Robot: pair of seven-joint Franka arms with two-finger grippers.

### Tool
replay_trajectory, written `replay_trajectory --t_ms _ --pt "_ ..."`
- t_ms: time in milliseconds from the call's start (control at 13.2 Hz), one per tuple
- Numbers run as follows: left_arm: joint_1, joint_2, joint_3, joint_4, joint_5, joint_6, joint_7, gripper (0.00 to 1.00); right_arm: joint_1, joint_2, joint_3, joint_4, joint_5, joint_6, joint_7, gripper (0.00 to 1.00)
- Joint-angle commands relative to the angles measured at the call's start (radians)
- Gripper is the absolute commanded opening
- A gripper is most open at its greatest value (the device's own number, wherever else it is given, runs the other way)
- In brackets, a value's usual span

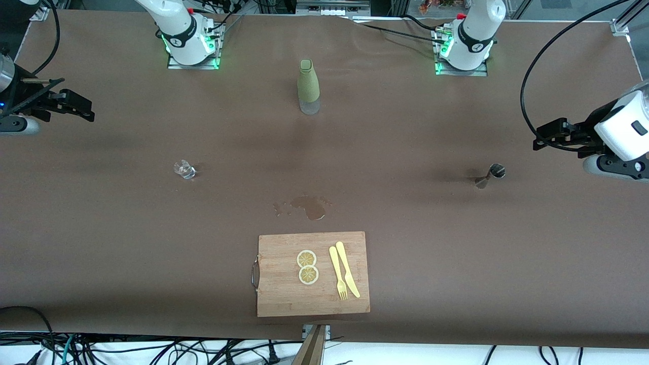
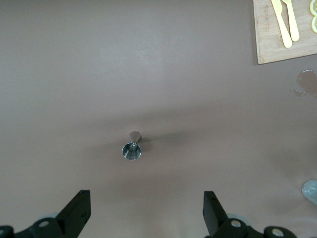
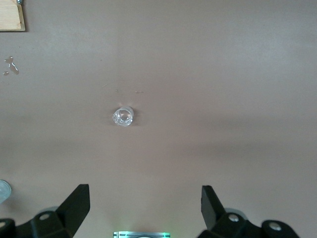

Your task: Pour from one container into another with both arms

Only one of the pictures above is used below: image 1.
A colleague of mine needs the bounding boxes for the metal measuring cup jigger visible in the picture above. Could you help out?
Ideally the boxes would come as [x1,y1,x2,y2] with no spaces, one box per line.
[475,163,507,190]

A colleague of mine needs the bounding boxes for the brown table cover sheet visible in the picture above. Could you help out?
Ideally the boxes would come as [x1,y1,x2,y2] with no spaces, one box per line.
[0,9,649,350]

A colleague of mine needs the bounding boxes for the green sleeved glass bottle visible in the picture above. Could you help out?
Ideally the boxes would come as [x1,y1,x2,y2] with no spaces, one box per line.
[297,59,321,116]

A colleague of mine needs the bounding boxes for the yellow plastic knife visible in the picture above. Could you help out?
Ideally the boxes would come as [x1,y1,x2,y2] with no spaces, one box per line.
[335,241,361,299]

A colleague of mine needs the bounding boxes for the yellow plastic fork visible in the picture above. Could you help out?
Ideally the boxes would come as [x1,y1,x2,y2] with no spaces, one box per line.
[329,246,349,301]

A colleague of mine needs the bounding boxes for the white power strip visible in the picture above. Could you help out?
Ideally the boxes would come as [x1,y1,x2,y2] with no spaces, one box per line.
[296,0,372,17]

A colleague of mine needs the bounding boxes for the wooden cutting board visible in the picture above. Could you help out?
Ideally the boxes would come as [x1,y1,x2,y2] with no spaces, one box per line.
[251,231,371,318]

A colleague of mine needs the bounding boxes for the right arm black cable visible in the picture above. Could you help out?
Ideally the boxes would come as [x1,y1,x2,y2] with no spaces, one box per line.
[31,0,61,77]

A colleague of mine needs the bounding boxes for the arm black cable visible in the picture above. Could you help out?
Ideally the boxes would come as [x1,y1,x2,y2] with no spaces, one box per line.
[520,0,649,149]
[31,0,61,77]

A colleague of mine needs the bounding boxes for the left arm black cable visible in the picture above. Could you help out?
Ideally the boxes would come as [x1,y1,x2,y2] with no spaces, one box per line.
[520,0,649,149]

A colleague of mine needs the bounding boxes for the aluminium frame corner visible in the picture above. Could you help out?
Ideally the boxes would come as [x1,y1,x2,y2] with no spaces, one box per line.
[29,0,57,22]
[610,0,649,37]

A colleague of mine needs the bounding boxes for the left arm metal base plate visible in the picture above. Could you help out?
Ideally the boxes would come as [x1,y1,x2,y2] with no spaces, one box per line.
[432,26,489,77]

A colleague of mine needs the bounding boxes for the black cable on table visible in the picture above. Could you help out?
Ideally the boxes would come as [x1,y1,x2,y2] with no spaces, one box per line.
[352,14,457,44]

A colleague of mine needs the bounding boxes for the black looped floor cable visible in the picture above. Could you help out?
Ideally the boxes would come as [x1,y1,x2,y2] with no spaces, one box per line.
[0,305,57,365]

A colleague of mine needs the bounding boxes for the teal cable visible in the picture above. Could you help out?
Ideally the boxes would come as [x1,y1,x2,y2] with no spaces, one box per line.
[60,336,78,365]

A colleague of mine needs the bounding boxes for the metal bracket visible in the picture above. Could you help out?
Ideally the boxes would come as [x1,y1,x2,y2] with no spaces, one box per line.
[302,324,332,341]

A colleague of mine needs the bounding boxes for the black cable with plug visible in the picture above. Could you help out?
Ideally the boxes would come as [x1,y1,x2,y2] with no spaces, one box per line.
[261,340,283,364]

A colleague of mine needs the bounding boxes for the wooden post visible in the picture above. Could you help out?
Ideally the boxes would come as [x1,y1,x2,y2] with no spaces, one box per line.
[292,324,328,365]

